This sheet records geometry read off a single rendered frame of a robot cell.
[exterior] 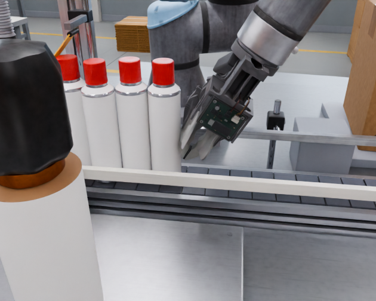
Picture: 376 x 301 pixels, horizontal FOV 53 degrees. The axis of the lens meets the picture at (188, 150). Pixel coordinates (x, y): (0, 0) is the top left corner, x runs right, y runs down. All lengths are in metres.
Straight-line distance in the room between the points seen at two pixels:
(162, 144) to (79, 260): 0.28
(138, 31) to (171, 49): 3.81
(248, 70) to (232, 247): 0.24
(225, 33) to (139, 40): 3.84
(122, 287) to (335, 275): 0.30
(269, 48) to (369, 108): 0.38
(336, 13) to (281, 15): 5.49
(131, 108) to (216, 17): 0.36
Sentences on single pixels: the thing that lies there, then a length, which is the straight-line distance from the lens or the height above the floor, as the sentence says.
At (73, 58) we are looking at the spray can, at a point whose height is 1.08.
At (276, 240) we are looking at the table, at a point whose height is 0.83.
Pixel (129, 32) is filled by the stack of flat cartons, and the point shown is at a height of 0.23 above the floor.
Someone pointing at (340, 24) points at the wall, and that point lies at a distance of 6.02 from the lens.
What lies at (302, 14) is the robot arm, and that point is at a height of 1.17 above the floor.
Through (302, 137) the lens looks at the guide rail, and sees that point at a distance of 0.66.
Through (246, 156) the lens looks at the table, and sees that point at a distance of 0.83.
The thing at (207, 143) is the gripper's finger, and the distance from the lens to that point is 0.60.
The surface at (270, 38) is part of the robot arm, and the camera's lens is 0.50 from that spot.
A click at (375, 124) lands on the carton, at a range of 0.86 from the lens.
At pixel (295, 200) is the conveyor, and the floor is 0.88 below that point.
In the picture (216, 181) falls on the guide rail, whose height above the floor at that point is 0.91.
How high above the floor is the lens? 1.25
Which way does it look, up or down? 30 degrees down
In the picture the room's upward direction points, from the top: straight up
